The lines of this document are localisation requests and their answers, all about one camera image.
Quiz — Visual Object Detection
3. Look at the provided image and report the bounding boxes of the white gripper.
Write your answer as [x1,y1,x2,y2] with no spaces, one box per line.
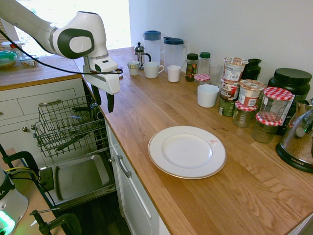
[82,72,121,114]

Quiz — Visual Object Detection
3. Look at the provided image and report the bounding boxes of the open stainless dishwasher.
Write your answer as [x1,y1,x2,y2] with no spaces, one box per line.
[36,78,117,212]

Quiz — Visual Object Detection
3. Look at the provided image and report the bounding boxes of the small patterned cup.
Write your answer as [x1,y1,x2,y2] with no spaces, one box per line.
[127,61,141,76]

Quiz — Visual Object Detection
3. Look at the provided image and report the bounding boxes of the black kitchen utensil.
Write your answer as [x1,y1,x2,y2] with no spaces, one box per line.
[57,133,87,151]

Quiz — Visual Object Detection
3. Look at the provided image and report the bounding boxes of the glass french press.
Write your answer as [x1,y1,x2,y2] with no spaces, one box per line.
[134,42,152,70]

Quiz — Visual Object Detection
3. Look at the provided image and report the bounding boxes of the tall clear pitcher blue lid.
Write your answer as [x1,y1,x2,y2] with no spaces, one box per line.
[142,30,162,66]

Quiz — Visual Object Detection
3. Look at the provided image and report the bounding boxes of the white ribbed cup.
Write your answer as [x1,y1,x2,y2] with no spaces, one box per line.
[167,65,182,83]

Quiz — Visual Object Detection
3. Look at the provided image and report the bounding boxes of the white cabinet two round knobs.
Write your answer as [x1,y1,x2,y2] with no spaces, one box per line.
[0,78,87,169]

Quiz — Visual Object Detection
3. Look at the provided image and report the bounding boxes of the bright window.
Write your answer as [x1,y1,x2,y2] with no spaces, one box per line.
[0,0,130,57]

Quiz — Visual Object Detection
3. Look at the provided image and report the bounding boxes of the wide clear pitcher blue lid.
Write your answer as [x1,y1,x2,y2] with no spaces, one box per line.
[163,36,187,71]

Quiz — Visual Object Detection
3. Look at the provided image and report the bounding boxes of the small clear food container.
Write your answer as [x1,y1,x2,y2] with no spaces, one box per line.
[19,54,40,68]

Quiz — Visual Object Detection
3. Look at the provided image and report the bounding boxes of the spice jar black lid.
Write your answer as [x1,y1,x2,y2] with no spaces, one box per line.
[185,53,199,82]

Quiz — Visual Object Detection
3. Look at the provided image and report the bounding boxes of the dark green C-clamp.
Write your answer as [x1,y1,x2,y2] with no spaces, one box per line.
[0,151,40,183]
[29,208,83,235]

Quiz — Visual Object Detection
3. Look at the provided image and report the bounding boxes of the white plate gold rim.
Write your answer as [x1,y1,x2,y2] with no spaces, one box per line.
[148,125,227,180]

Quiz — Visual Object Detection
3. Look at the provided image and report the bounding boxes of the small glass jar checkered lid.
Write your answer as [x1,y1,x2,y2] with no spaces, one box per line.
[194,73,211,95]

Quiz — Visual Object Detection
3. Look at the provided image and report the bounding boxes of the wide white cup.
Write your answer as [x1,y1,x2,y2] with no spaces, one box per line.
[197,84,220,108]

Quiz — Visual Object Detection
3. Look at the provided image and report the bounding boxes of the food container green lid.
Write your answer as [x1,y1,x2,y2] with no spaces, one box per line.
[0,50,18,70]

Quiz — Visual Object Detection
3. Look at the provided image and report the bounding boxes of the spice jar green lid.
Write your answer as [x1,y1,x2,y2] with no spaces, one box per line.
[198,51,211,75]

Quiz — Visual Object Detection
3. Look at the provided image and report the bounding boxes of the food container red trim lid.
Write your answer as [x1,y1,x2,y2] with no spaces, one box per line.
[1,41,25,52]

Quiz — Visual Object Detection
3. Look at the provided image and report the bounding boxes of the clear drinking glass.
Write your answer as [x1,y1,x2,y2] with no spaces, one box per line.
[209,64,224,86]

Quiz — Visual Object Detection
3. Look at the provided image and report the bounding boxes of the green tin can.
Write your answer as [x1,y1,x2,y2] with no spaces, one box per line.
[218,94,237,117]

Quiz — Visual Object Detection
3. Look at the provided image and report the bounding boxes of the brown ice cream tub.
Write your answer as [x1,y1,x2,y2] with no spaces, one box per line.
[221,78,241,101]

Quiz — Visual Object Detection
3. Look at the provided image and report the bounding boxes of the brown robot mounting board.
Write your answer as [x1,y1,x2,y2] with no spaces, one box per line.
[0,147,67,235]

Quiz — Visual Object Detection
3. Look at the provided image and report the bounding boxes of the white ice cream tub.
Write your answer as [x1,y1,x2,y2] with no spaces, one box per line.
[223,56,249,83]

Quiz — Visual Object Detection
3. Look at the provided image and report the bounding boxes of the glass jar red checkered lid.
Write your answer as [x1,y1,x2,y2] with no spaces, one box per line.
[232,100,259,128]
[251,113,283,144]

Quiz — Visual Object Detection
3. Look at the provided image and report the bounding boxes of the red white yogurt tub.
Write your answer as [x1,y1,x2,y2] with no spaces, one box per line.
[238,78,266,107]

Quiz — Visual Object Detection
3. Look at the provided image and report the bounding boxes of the black shaker bottle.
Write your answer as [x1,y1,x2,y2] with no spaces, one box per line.
[241,58,262,81]

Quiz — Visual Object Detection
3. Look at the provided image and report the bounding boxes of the large glass jar checkered lid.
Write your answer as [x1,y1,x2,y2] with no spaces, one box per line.
[258,87,293,122]

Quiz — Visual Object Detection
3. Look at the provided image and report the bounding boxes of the large black powder tub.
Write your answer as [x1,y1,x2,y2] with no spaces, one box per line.
[267,68,313,136]

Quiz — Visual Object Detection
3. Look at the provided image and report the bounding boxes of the stainless electric kettle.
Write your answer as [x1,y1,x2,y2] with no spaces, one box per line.
[275,97,313,174]

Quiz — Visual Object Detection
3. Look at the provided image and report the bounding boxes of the wire dishwasher rack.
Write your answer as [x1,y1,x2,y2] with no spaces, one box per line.
[33,94,110,159]

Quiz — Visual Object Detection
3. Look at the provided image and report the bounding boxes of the metal drawer handle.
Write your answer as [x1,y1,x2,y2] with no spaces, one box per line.
[115,154,133,179]
[38,98,62,106]

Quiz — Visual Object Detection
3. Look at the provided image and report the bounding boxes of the white mug with handle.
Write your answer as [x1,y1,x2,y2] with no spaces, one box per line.
[143,61,165,79]

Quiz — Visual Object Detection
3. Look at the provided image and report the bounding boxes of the yellow cables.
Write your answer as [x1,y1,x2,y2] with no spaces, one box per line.
[4,166,34,173]

